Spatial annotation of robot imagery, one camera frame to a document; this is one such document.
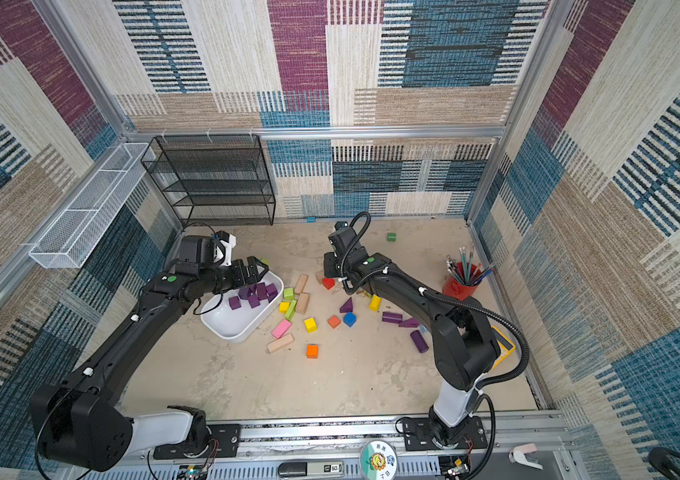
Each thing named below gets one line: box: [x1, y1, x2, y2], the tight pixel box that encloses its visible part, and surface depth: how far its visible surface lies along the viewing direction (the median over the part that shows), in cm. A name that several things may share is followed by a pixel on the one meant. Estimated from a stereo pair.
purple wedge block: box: [398, 318, 420, 328], surface depth 93 cm
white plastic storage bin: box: [200, 270, 284, 343], surface depth 94 cm
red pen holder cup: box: [442, 262, 482, 301], surface depth 94 cm
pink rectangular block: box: [272, 319, 292, 339], surface depth 94 cm
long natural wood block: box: [266, 333, 295, 353], surface depth 91 cm
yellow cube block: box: [303, 317, 318, 333], surface depth 93 cm
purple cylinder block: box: [410, 330, 429, 353], surface depth 90 cm
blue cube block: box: [343, 311, 357, 327], surface depth 95 cm
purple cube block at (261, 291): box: [257, 282, 267, 300], surface depth 101 cm
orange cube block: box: [306, 345, 319, 359], surface depth 89 cm
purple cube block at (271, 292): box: [265, 283, 278, 303], surface depth 100 cm
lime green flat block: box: [285, 299, 297, 321], surface depth 96 cm
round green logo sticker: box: [360, 440, 397, 480], surface depth 65 cm
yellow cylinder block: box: [369, 294, 383, 312], surface depth 98 cm
